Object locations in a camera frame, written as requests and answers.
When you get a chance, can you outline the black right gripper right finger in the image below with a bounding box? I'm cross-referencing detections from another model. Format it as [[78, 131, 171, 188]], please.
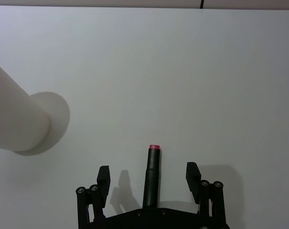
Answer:
[[186, 162, 229, 229]]

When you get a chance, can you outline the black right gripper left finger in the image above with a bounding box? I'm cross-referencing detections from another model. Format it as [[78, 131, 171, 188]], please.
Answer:
[[75, 165, 111, 229]]

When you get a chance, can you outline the black rod with pink tip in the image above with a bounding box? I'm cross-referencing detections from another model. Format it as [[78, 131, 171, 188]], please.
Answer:
[[142, 144, 162, 208]]

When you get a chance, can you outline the cream vacuum bottle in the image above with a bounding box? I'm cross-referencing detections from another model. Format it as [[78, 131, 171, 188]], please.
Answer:
[[0, 57, 71, 157]]

